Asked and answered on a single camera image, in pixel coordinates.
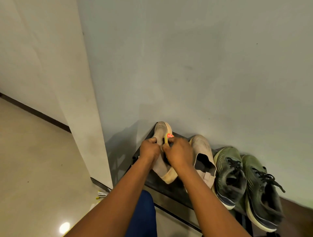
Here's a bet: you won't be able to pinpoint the person's right hand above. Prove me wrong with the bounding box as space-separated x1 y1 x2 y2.
162 136 194 174

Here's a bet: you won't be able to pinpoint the person's left hand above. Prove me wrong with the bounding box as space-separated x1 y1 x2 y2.
139 137 161 169

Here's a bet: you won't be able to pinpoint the beige suede shoe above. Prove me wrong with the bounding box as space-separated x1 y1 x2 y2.
185 134 217 193
152 121 178 185

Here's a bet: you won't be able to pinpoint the green sneaker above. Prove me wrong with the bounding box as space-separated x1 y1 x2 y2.
241 154 286 233
213 146 247 210

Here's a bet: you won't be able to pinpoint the person's right forearm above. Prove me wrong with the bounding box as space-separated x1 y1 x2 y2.
176 166 252 237

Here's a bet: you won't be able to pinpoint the person's left forearm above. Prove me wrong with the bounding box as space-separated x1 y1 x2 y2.
65 159 157 237

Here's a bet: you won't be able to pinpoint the dark brown low bench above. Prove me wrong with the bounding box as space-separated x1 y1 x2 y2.
278 196 313 237

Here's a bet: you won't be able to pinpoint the black metal shoe rack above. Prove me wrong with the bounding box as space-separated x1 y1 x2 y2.
125 122 280 237

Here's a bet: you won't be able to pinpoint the dark skirting strip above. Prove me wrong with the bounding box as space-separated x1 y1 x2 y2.
0 92 72 134
90 177 113 193

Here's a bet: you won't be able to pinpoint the dark blue trousers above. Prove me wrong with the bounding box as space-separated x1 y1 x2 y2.
125 190 158 237

